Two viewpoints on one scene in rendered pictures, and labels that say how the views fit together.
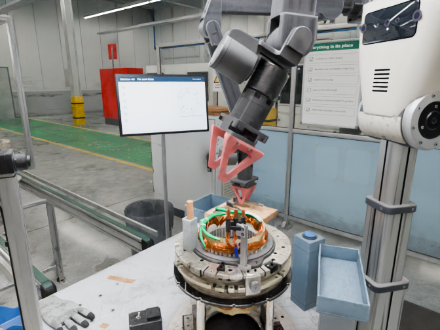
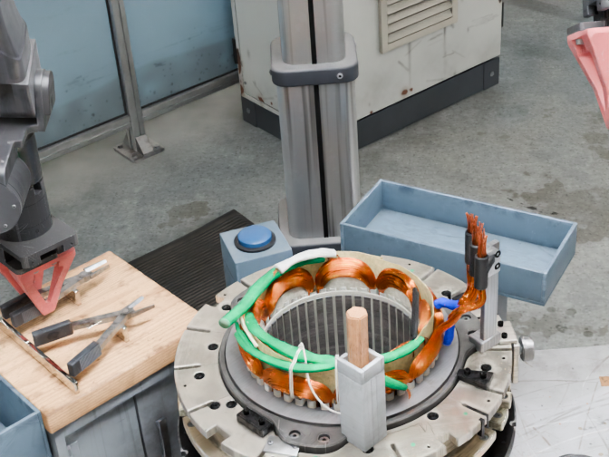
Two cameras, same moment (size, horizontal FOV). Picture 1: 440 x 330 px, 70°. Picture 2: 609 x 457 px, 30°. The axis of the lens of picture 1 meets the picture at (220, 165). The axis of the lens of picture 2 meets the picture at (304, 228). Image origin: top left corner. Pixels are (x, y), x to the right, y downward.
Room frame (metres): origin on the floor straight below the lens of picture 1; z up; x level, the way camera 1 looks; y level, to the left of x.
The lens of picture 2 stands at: (0.63, 0.79, 1.79)
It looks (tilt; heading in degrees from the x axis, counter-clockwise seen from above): 34 degrees down; 283
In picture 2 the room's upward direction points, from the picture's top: 5 degrees counter-clockwise
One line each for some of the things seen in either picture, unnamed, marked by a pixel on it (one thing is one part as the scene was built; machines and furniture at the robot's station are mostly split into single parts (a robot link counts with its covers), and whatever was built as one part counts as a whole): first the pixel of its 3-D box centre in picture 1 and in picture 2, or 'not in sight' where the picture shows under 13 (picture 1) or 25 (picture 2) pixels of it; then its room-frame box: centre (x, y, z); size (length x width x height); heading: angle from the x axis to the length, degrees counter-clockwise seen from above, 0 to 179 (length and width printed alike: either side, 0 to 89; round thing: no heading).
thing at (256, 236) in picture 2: (310, 234); (254, 236); (0.95, -0.30, 1.04); 0.04 x 0.04 x 0.01
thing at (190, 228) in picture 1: (190, 234); (363, 397); (0.76, 0.08, 1.14); 0.03 x 0.03 x 0.09; 56
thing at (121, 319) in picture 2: not in sight; (112, 329); (1.03, -0.05, 1.09); 0.06 x 0.01 x 0.01; 78
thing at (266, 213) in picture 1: (241, 214); (82, 334); (1.08, -0.08, 1.05); 0.20 x 0.19 x 0.02; 53
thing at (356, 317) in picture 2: (190, 211); (357, 341); (0.76, 0.08, 1.20); 0.02 x 0.02 x 0.06
